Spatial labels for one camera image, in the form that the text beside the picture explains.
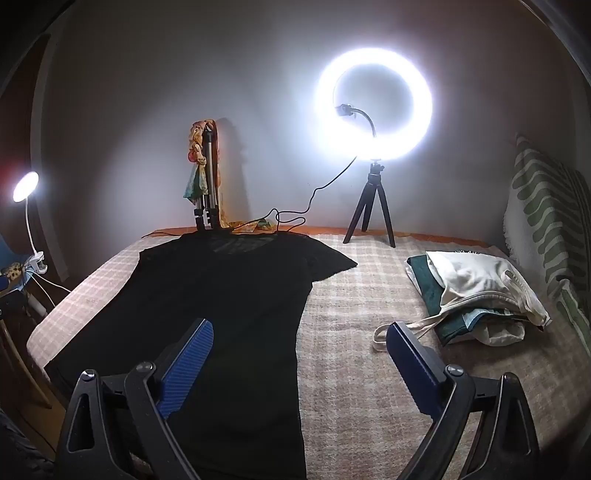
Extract crumpled white cloth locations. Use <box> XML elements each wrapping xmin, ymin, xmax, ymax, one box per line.
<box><xmin>480</xmin><ymin>320</ymin><xmax>527</xmax><ymax>347</ymax></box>

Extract folded dark green garment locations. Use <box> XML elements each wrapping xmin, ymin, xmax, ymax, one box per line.
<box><xmin>406</xmin><ymin>256</ymin><xmax>462</xmax><ymax>344</ymax></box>

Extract beige checked blanket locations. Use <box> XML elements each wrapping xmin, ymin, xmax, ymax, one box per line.
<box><xmin>25</xmin><ymin>233</ymin><xmax>591</xmax><ymax>480</ymax></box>

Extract black power cable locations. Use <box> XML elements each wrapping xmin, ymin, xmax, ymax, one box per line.
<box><xmin>141</xmin><ymin>154</ymin><xmax>358</xmax><ymax>238</ymax></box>

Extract orange leaf-print bedsheet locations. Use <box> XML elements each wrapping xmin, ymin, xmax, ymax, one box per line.
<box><xmin>143</xmin><ymin>224</ymin><xmax>490</xmax><ymax>245</ymax></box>

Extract black t-shirt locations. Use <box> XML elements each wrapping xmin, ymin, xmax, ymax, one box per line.
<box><xmin>46</xmin><ymin>229</ymin><xmax>358</xmax><ymax>480</ymax></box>

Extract black gooseneck phone holder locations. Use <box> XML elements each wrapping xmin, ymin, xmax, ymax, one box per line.
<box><xmin>336</xmin><ymin>104</ymin><xmax>377</xmax><ymax>139</ymax></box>

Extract folded silver tripod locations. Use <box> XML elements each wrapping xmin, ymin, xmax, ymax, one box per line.
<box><xmin>193</xmin><ymin>129</ymin><xmax>221</xmax><ymax>230</ymax></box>

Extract blue chair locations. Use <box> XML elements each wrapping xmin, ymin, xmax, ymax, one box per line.
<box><xmin>0</xmin><ymin>231</ymin><xmax>33</xmax><ymax>296</ymax></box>

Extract white ring light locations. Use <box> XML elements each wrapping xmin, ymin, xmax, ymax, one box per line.
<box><xmin>315</xmin><ymin>46</ymin><xmax>435</xmax><ymax>162</ymax></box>

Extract folded white garment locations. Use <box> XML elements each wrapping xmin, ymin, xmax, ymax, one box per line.
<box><xmin>425</xmin><ymin>250</ymin><xmax>550</xmax><ymax>326</ymax></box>

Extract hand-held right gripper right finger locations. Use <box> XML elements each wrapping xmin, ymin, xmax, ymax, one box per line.
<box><xmin>385</xmin><ymin>322</ymin><xmax>541</xmax><ymax>480</ymax></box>

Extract folded light blue garment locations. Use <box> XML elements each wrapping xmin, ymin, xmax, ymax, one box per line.
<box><xmin>455</xmin><ymin>308</ymin><xmax>522</xmax><ymax>325</ymax></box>

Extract colourful patterned scarf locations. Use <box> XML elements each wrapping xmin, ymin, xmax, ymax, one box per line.
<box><xmin>182</xmin><ymin>119</ymin><xmax>273</xmax><ymax>232</ymax></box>

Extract white clip desk lamp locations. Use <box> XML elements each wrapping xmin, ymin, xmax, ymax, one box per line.
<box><xmin>11</xmin><ymin>171</ymin><xmax>49</xmax><ymax>275</ymax></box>

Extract white cloth strap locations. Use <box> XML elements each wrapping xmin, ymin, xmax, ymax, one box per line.
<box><xmin>373</xmin><ymin>318</ymin><xmax>444</xmax><ymax>354</ymax></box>

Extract small black tripod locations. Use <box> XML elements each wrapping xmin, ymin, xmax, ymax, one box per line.
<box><xmin>342</xmin><ymin>159</ymin><xmax>396</xmax><ymax>248</ymax></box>

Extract green striped white pillow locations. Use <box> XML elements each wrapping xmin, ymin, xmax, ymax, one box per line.
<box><xmin>502</xmin><ymin>134</ymin><xmax>591</xmax><ymax>342</ymax></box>

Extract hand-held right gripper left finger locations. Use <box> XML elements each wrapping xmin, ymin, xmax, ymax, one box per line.
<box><xmin>55</xmin><ymin>318</ymin><xmax>215</xmax><ymax>480</ymax></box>

